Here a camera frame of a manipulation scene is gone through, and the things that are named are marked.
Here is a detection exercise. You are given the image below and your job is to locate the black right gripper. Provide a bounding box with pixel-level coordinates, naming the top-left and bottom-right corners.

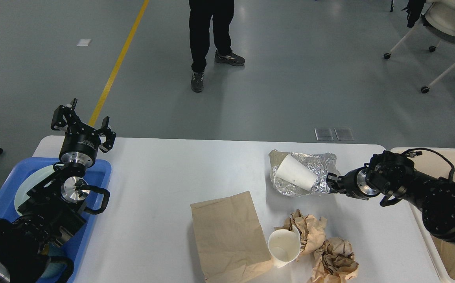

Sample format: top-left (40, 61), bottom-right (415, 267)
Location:
top-left (326, 167), bottom-right (381, 200)

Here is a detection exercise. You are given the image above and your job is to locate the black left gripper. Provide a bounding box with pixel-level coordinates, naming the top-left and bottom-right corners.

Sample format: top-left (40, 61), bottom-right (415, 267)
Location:
top-left (50, 98), bottom-right (116, 168)

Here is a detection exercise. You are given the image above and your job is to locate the aluminium foil sheet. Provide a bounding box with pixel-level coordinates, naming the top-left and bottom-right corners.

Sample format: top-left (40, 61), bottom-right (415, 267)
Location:
top-left (269, 150), bottom-right (339, 197)

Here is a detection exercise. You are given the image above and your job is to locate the white paper cup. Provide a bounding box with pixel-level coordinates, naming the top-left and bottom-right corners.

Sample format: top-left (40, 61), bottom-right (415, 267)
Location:
top-left (276, 154), bottom-right (318, 192)
top-left (267, 225), bottom-right (301, 268)

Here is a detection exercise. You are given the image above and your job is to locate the light green plate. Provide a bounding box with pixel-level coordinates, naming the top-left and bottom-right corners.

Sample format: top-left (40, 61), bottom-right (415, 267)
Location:
top-left (14, 165), bottom-right (54, 216)

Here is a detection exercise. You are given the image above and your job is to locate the brown paper bag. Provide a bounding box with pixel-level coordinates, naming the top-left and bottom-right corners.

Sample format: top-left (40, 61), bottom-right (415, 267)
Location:
top-left (191, 191), bottom-right (273, 283)

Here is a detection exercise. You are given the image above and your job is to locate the dark teal mug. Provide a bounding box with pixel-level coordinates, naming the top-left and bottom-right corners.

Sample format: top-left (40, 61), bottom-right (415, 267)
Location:
top-left (40, 244), bottom-right (66, 279)

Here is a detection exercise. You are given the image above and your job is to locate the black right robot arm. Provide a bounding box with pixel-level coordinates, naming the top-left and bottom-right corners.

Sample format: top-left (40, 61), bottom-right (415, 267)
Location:
top-left (326, 147), bottom-right (455, 245)

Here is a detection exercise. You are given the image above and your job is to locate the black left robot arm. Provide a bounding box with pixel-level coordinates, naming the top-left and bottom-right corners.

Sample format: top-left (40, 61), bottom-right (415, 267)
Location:
top-left (0, 99), bottom-right (116, 283)

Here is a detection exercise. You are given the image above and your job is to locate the right floor outlet cover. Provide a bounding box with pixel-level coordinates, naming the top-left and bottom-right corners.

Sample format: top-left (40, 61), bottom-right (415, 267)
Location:
top-left (334, 127), bottom-right (355, 141)

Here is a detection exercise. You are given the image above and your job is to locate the floor outlet cover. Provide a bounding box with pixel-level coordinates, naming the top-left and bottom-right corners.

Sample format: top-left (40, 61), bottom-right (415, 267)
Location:
top-left (314, 127), bottom-right (335, 142)
top-left (334, 127), bottom-right (355, 141)

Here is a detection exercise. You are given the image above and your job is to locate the left floor outlet cover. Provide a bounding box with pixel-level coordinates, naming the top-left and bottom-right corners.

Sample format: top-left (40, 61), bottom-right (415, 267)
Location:
top-left (314, 127), bottom-right (335, 142)

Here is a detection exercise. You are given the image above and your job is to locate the crumpled brown paper upper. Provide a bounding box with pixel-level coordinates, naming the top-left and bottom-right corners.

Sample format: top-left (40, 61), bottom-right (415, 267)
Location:
top-left (274, 209), bottom-right (328, 256)

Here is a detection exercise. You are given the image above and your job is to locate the crumpled brown paper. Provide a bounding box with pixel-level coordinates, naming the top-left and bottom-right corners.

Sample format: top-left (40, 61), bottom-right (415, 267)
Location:
top-left (308, 237), bottom-right (359, 283)
top-left (274, 209), bottom-right (328, 256)

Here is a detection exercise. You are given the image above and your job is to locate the crumpled brown paper lower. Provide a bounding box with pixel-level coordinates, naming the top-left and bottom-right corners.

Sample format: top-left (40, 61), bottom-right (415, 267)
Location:
top-left (308, 237), bottom-right (359, 283)

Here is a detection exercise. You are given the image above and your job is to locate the white paper cup upright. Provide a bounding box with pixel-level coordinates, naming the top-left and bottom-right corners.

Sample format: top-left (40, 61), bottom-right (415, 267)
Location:
top-left (267, 225), bottom-right (301, 268)

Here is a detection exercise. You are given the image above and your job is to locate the blue plastic tray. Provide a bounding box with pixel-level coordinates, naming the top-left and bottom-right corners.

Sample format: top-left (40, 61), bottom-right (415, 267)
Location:
top-left (0, 157), bottom-right (112, 283)

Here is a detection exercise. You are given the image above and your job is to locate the beige plastic bin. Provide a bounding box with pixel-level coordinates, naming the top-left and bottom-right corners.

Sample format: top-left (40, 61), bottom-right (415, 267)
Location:
top-left (411, 147), bottom-right (455, 283)

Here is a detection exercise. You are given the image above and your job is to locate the person in black trousers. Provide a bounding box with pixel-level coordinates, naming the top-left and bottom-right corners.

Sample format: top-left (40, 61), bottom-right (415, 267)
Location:
top-left (188, 0), bottom-right (245, 93)

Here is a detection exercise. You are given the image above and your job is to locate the black garment on chair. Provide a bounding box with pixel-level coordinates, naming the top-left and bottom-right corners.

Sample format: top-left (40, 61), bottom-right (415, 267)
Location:
top-left (402, 0), bottom-right (426, 28)

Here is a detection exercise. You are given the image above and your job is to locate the white rolling chair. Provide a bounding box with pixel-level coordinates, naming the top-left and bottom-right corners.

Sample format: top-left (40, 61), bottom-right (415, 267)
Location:
top-left (383, 0), bottom-right (455, 94)

